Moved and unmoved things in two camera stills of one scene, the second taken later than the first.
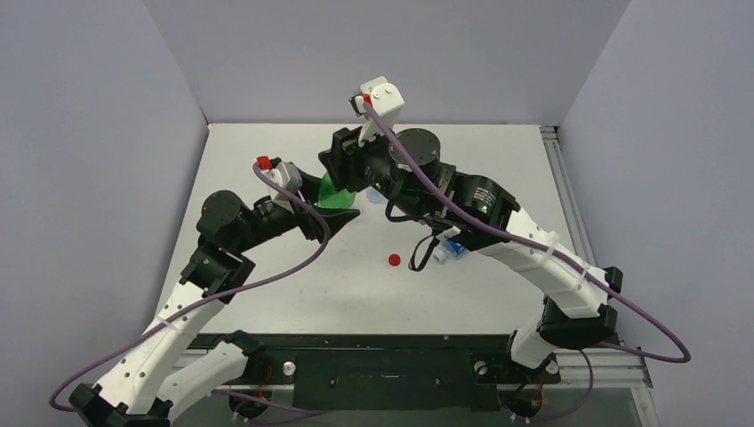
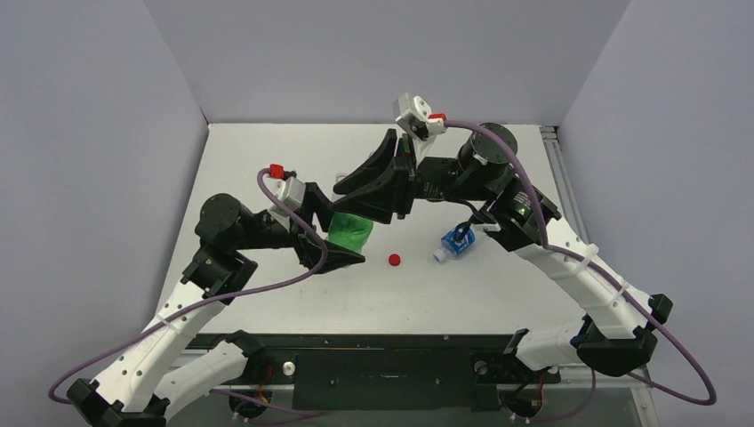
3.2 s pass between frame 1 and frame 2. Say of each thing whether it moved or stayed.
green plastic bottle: moved
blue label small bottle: stayed
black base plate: stayed
